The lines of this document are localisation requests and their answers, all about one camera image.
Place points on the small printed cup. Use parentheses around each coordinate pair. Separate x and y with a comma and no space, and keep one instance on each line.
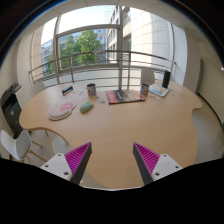
(144,90)

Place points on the pink cartoon print mouse pad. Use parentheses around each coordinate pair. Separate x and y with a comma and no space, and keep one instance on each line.
(61,110)

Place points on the black whiteboard eraser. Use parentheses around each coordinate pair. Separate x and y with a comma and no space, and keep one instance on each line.
(67,90)

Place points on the light blue printed booklet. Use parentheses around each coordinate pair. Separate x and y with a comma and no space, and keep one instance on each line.
(159,90)

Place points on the red and black magazine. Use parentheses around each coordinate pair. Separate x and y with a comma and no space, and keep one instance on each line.
(125,96)

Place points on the strawberry print mug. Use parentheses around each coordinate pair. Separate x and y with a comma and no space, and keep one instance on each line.
(91,90)

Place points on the metal balcony railing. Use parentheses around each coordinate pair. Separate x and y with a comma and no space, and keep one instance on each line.
(100,52)

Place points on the black upright device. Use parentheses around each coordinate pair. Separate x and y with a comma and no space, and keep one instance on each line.
(166,79)

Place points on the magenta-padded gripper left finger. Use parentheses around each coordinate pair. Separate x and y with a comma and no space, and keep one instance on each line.
(78,156)

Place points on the white chair with wooden legs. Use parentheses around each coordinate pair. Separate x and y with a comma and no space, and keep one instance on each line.
(15,145)

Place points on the black and white office printer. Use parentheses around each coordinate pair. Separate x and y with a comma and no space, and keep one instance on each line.
(11,110)

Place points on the mint green computer mouse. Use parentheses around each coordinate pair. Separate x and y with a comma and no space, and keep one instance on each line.
(86,107)

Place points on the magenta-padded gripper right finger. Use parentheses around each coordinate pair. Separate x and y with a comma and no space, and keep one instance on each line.
(146,157)

